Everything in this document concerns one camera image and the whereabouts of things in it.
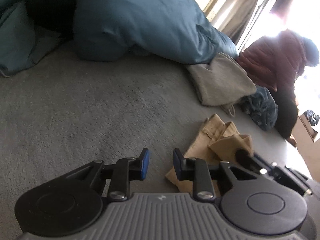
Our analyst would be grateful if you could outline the beige trousers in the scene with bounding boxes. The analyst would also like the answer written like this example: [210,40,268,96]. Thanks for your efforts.
[164,113,254,197]

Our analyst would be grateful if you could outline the blue denim jeans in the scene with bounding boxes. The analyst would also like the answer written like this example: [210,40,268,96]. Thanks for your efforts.
[238,86,278,131]

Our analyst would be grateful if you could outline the shoes on white box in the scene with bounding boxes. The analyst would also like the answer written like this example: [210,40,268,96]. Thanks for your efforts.
[298,111,319,142]

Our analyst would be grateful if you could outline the grey bed blanket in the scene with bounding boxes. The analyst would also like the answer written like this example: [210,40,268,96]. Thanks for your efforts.
[1,48,310,239]

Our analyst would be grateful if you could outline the seated person in maroon jacket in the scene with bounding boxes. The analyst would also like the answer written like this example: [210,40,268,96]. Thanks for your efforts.
[236,29,319,146]

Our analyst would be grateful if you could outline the blue duvet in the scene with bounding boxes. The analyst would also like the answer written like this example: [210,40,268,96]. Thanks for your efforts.
[1,0,237,77]

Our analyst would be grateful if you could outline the grey sweatpants with drawstring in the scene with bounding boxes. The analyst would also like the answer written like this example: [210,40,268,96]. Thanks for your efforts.
[187,53,257,117]

